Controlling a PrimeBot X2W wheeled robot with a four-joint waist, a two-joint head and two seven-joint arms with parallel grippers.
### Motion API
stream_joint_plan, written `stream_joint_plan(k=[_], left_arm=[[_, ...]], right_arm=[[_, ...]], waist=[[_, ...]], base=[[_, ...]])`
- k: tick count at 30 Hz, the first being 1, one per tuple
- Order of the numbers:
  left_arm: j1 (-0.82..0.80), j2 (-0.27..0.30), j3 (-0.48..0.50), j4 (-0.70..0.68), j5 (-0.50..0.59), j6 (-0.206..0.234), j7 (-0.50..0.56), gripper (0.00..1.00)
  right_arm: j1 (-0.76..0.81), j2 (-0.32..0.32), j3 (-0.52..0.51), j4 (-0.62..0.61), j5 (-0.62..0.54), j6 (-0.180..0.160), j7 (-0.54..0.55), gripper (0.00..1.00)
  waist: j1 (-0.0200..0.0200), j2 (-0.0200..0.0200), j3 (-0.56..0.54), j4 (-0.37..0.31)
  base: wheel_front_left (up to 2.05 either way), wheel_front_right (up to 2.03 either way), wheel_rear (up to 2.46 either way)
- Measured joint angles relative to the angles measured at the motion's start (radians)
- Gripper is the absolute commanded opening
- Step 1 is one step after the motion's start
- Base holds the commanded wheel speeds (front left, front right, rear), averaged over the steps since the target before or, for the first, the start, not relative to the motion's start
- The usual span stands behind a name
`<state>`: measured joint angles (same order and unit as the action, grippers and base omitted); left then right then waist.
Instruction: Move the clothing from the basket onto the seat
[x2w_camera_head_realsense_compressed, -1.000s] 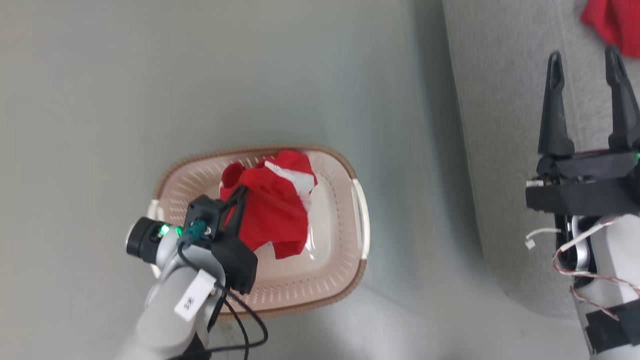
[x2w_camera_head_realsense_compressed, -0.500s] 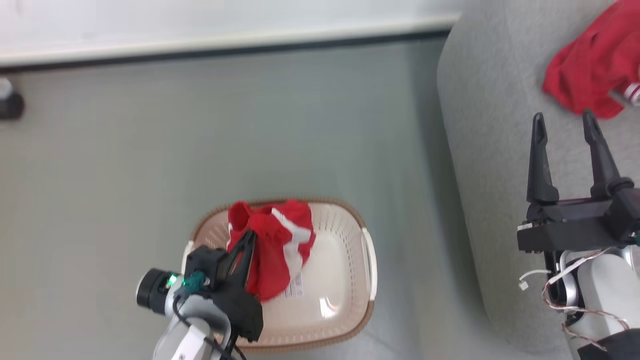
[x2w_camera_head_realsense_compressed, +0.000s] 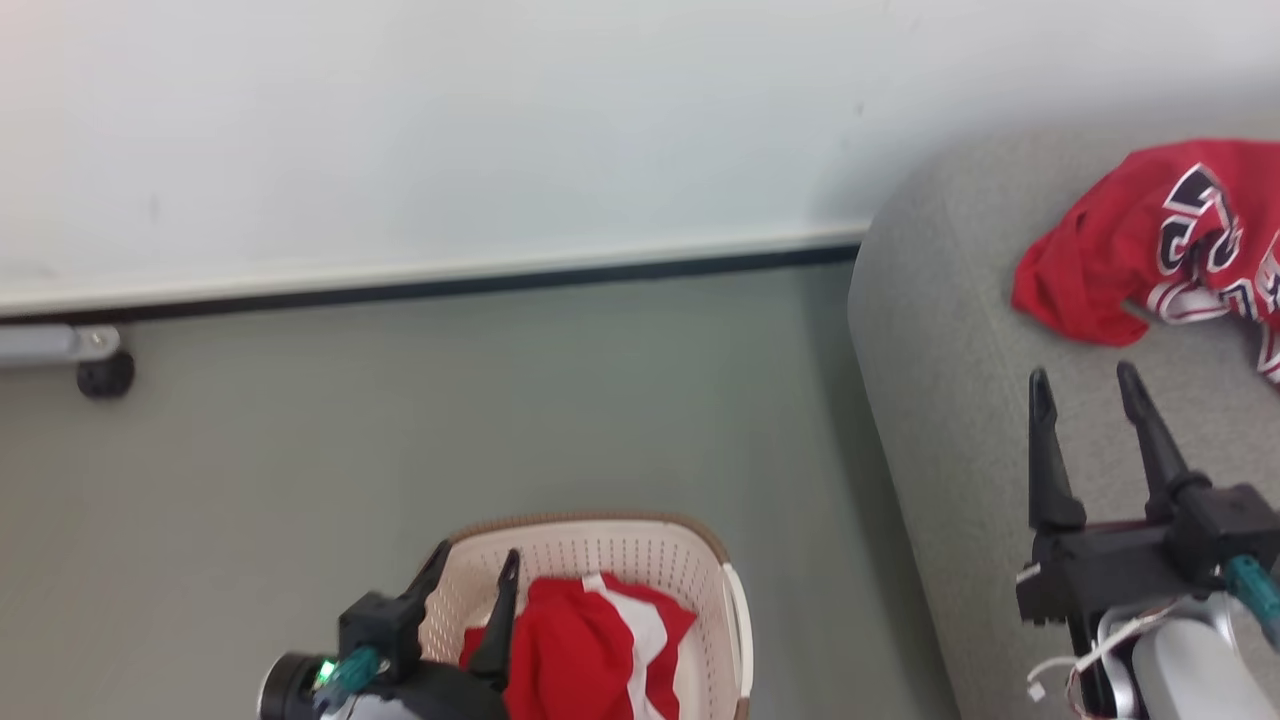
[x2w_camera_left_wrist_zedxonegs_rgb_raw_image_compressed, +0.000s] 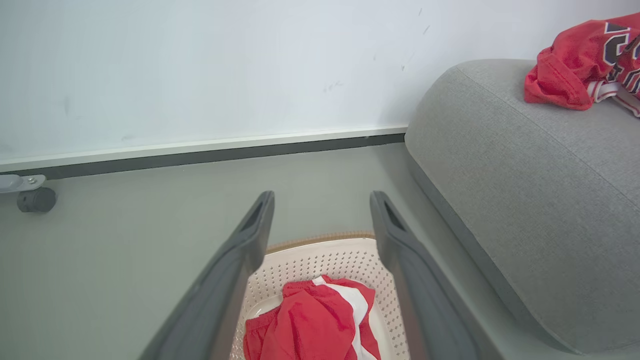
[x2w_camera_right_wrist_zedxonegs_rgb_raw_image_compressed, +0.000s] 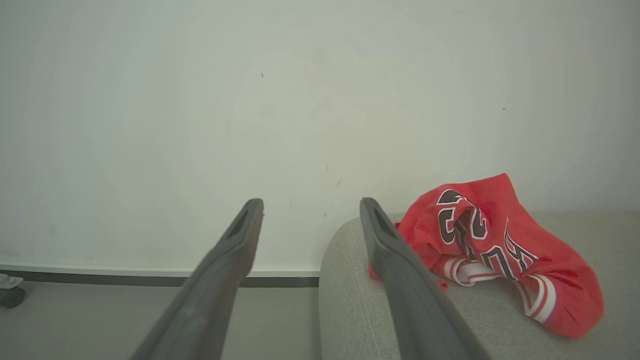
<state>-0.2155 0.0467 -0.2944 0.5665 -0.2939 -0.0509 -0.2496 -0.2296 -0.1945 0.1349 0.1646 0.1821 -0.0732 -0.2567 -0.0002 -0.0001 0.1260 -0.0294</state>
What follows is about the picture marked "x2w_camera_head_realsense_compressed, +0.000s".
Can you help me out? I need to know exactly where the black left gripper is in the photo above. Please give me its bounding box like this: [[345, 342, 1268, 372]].
[[317, 539, 522, 694]]

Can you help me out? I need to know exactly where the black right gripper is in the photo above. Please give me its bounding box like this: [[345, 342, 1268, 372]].
[[1015, 361, 1280, 642]]

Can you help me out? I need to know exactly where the red basketball jersey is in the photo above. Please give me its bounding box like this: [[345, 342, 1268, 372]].
[[1011, 139, 1280, 387]]

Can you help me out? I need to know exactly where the grey fabric sofa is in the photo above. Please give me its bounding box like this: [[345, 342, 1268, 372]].
[[846, 112, 1280, 720]]

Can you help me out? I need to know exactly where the red and white garment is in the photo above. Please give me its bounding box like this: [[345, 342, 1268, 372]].
[[459, 571, 699, 720]]

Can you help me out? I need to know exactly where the white perforated laundry basket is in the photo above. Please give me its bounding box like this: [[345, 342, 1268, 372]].
[[418, 512, 754, 720]]

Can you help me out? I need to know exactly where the white and black baseboard strip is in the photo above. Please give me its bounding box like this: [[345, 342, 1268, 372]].
[[0, 228, 869, 326]]

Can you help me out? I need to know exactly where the black caster wheel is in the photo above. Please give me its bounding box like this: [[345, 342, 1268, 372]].
[[76, 350, 137, 401]]

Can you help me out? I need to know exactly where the white thin gripper cable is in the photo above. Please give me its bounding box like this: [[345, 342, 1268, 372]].
[[1024, 598, 1206, 720]]

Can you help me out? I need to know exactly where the grey metal frame leg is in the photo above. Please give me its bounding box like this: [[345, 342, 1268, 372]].
[[0, 325, 122, 370]]

